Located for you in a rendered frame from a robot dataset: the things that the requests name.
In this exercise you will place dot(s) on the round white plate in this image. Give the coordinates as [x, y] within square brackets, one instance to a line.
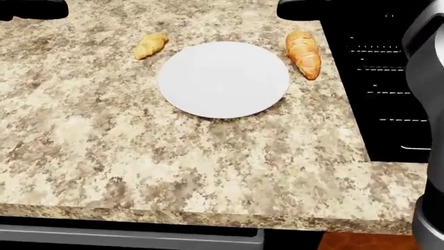
[223, 79]

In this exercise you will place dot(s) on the small pale yellow croissant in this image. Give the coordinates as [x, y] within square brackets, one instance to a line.
[150, 45]

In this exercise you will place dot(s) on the long golden brown pastry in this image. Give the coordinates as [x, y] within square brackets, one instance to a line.
[304, 53]

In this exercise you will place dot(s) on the grey drawer front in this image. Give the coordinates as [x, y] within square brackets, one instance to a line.
[132, 238]

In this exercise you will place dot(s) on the black stove cooktop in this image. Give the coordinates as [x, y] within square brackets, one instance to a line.
[378, 104]

